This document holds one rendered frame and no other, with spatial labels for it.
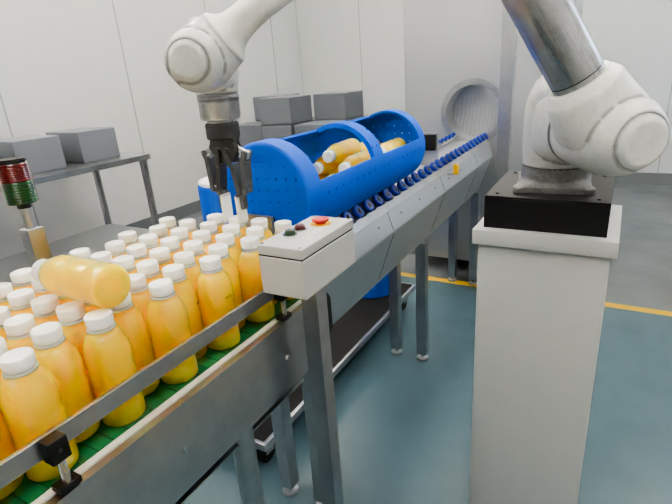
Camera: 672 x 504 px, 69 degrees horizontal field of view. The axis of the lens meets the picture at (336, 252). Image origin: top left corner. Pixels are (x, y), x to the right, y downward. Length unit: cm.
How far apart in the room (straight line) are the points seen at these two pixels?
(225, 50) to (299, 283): 43
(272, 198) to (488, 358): 73
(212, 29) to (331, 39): 612
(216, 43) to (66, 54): 393
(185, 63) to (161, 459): 65
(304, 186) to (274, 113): 386
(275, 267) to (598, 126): 65
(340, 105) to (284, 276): 429
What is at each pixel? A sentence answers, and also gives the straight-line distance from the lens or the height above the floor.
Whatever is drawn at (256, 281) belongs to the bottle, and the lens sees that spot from 101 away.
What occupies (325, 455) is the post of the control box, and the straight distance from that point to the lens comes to 122.
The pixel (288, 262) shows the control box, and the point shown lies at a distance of 88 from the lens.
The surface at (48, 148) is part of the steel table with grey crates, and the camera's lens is 379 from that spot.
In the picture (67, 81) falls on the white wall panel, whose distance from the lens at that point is 480.
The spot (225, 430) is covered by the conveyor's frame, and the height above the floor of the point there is 78.
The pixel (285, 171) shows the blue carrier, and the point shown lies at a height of 116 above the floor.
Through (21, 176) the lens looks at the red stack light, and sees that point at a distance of 128.
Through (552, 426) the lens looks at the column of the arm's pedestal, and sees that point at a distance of 149.
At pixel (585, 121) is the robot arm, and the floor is 127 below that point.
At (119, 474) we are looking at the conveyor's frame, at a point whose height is 87.
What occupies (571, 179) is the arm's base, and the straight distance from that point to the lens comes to 128.
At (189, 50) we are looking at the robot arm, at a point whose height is 144.
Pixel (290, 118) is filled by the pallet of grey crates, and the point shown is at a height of 99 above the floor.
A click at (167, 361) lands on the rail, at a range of 85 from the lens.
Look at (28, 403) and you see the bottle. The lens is 75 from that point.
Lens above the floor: 139
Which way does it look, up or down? 20 degrees down
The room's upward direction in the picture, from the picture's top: 4 degrees counter-clockwise
